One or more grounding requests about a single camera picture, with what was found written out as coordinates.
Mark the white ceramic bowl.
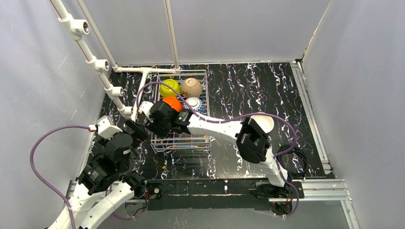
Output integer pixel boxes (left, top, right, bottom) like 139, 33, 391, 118
162, 96, 183, 112

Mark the yellow-green plastic bowl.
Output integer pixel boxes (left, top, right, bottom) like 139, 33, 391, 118
159, 79, 181, 98

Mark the blue white patterned bowl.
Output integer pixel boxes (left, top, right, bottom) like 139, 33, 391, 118
183, 97, 206, 115

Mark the beige ceramic bowl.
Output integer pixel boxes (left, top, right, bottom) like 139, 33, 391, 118
181, 78, 203, 98

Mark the white striped bottom bowl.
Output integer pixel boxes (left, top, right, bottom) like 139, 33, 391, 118
251, 115, 275, 134

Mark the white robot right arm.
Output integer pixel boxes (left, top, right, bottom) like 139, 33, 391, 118
139, 101, 288, 187

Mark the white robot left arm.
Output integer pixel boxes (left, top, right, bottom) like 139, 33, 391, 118
50, 116, 149, 229

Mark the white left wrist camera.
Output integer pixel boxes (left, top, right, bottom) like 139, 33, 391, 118
96, 115, 123, 140

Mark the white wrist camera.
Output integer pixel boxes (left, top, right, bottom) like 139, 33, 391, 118
138, 101, 154, 119
96, 115, 123, 140

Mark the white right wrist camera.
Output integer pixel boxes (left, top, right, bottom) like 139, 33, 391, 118
138, 101, 154, 119

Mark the white wire dish rack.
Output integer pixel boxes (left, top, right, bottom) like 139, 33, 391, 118
150, 70, 212, 152

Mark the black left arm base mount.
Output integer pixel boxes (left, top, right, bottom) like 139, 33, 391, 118
124, 183, 163, 219

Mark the white pvc pipe frame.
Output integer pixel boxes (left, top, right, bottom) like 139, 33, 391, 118
50, 0, 181, 121

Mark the coiled black cable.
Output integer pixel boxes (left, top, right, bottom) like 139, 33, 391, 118
276, 145, 309, 177

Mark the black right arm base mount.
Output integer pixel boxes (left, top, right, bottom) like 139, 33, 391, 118
247, 182, 305, 217

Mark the aluminium base frame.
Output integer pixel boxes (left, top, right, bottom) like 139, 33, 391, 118
68, 61, 359, 229

